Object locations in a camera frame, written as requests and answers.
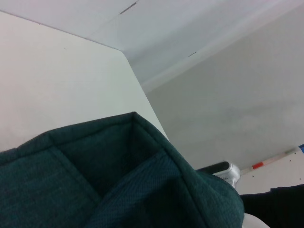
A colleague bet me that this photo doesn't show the dark teal fabric lunch bag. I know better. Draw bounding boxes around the dark teal fabric lunch bag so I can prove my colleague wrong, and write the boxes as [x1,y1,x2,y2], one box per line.
[0,111,245,228]

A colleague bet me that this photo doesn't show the white perforated base panel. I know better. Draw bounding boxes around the white perforated base panel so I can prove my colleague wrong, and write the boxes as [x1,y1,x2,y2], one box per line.
[239,145,304,192]

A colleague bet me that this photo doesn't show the black robot torso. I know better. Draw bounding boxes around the black robot torso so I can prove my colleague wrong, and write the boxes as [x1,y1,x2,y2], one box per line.
[238,184,304,228]

